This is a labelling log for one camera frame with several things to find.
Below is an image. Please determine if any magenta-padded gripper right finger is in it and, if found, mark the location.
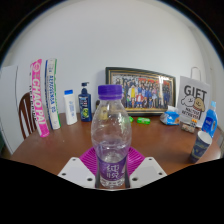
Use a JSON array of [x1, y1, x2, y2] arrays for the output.
[[124, 146, 168, 190]]

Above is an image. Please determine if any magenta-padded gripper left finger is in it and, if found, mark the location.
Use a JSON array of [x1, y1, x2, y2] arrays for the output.
[[57, 146, 101, 190]]

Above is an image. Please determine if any clear purple-capped water bottle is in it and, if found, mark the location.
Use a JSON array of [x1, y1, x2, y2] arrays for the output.
[[90, 84, 133, 190]]

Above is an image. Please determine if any small clear snack packet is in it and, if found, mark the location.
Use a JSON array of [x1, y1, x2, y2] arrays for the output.
[[179, 121, 196, 134]]

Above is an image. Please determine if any blue tissue pack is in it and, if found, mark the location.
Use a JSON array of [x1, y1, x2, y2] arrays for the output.
[[159, 105, 181, 126]]

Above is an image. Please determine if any blue patterned white cup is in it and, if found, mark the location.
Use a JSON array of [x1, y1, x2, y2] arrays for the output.
[[189, 130, 213, 164]]

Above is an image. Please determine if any white blue-capped lotion bottle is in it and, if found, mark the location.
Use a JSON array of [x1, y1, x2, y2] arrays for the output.
[[63, 89, 78, 126]]

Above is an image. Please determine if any dark blue pump bottle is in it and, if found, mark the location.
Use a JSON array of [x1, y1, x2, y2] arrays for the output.
[[78, 81, 93, 123]]

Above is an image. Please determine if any brown wooden chair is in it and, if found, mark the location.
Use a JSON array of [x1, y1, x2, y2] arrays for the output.
[[18, 92, 38, 140]]

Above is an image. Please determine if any green and white tube box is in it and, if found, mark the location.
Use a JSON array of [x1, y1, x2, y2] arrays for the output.
[[44, 58, 62, 131]]

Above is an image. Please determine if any blue detergent bottle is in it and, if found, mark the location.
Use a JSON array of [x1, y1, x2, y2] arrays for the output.
[[201, 100, 219, 139]]

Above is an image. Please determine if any framed group photo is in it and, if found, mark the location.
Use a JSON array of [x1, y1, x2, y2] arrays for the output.
[[105, 66, 177, 117]]

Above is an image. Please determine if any pink tall tube box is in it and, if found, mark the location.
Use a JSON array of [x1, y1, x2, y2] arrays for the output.
[[29, 58, 51, 138]]

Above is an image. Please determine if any white printed paper gift bag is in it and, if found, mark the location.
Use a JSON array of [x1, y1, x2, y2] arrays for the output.
[[176, 66, 212, 129]]

